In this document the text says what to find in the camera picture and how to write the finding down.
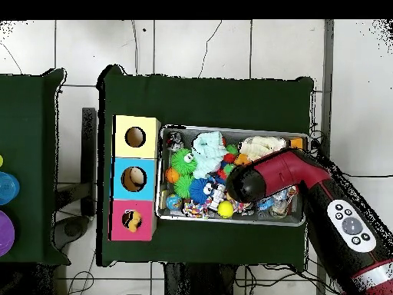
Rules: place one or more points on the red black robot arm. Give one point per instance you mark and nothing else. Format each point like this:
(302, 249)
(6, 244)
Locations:
(291, 172)

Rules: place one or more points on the wooden three-hole box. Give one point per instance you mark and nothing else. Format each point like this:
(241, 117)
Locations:
(147, 184)

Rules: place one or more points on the light blue muslin cloth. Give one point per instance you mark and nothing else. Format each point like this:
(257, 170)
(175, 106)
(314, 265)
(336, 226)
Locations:
(208, 153)

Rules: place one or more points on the green puffer toy with eyes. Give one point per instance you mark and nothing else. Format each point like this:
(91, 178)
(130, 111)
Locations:
(181, 163)

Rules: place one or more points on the green puffer toy without eyes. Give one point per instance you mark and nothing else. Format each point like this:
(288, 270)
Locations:
(183, 186)

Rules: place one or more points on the blue puffer toy with eyes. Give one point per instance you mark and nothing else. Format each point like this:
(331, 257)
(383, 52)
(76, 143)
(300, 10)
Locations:
(198, 190)

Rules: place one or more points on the small orange basketball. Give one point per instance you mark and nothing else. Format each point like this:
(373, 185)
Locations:
(172, 175)

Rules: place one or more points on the silver robot toy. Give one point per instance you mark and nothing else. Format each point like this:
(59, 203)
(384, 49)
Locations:
(217, 195)

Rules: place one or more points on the small globe ball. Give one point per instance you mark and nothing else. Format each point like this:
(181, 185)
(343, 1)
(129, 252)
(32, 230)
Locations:
(174, 202)

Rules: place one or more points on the long orange plastic toy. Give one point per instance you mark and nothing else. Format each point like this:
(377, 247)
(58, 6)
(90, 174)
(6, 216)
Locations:
(242, 159)

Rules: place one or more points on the yellow ball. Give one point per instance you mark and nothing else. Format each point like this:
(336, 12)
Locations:
(225, 209)

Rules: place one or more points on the dark green tablecloth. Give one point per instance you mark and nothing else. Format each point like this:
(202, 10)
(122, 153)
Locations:
(30, 123)
(199, 101)

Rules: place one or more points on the cream muslin cloth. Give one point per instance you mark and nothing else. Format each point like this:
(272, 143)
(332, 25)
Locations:
(261, 147)

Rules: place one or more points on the black stand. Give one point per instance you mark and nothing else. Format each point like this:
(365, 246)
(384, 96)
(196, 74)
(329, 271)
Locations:
(89, 138)

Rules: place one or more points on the blue round lid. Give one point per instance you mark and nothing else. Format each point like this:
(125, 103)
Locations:
(7, 188)

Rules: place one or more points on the purple round lid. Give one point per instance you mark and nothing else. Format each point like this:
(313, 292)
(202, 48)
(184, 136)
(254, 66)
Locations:
(5, 233)

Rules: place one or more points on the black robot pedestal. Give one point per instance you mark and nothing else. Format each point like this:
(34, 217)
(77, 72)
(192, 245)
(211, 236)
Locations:
(199, 282)

